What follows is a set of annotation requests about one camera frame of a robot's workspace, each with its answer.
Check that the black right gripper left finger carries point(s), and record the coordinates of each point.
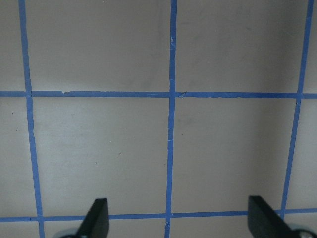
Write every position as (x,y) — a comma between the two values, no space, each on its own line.
(96,222)

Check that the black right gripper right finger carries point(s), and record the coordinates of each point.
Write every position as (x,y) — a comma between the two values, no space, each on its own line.
(263,222)

